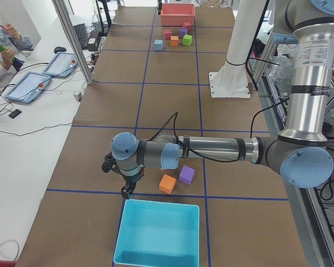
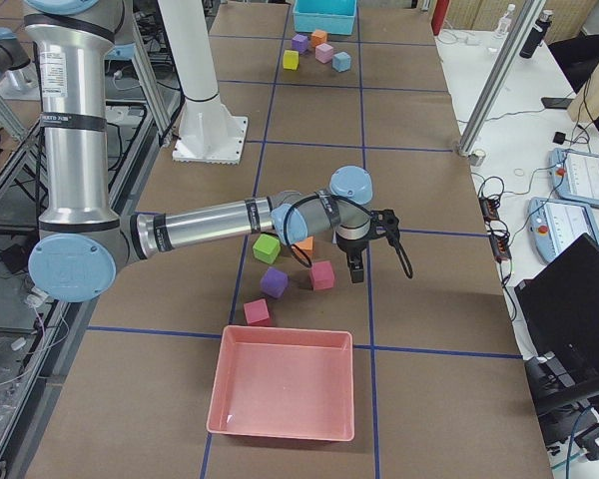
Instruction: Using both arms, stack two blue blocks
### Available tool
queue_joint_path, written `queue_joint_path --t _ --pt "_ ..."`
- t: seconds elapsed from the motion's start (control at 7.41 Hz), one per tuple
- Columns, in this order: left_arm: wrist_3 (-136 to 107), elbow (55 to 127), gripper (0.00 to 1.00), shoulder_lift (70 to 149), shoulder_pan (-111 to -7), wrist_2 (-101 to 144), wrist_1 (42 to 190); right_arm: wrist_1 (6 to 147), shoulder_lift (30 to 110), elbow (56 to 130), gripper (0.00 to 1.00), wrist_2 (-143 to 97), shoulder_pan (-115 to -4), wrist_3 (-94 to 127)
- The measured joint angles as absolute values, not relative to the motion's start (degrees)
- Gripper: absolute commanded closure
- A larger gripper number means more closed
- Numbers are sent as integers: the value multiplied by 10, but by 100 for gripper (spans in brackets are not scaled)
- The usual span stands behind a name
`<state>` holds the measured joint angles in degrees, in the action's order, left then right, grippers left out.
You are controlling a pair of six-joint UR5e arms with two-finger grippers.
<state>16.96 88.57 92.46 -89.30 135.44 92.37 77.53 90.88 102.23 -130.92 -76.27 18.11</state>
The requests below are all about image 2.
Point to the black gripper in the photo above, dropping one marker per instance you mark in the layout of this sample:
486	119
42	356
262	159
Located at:
353	246

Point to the light blue foam block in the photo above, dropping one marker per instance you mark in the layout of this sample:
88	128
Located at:
341	62

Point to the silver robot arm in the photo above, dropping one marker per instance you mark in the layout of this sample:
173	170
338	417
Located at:
15	63
83	243

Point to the red foam block centre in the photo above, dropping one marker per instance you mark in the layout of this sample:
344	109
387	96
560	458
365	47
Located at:
322	275

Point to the red foam block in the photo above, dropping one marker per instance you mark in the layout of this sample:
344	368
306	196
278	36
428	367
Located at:
257	313
322	275

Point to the orange foam block near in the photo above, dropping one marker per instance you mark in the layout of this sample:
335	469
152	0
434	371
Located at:
306	246

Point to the orange foam block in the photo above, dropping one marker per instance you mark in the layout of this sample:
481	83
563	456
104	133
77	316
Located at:
306	246
318	37

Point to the purple foam block near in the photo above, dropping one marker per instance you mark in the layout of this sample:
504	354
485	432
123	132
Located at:
274	282

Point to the purple foam block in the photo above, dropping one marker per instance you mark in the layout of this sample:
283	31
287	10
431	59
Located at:
300	43
274	282

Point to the green foam block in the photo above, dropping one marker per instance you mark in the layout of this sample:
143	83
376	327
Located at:
267	249

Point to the red foam block front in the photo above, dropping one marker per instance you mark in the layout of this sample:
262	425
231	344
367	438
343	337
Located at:
257	313

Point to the pink plastic tray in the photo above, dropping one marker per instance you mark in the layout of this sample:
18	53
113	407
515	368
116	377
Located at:
285	383

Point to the teach pendant lower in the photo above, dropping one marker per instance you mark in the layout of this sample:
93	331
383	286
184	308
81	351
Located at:
556	224

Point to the teach pendant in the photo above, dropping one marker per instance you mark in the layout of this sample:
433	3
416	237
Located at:
556	224
575	175

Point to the pink foam block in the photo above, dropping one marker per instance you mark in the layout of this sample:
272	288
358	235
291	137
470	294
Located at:
323	52

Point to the yellow foam block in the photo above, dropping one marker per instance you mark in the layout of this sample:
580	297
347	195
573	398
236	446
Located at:
291	60

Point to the black laptop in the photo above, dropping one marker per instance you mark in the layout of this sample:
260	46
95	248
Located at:
561	304

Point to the purple foam block far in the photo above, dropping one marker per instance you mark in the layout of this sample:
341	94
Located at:
300	43

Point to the orange foam block far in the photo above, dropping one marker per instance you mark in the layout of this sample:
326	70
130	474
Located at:
318	37

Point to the teach pendant upper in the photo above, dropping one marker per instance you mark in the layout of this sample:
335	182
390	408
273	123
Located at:
575	175

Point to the blue plastic bin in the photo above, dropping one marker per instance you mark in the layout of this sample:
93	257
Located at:
332	16

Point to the black water bottle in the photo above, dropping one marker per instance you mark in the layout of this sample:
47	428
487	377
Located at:
537	34

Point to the white pedestal column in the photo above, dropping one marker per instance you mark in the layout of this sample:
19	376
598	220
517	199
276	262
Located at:
208	132

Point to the aluminium frame post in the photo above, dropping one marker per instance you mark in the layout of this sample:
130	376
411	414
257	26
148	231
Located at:
507	40

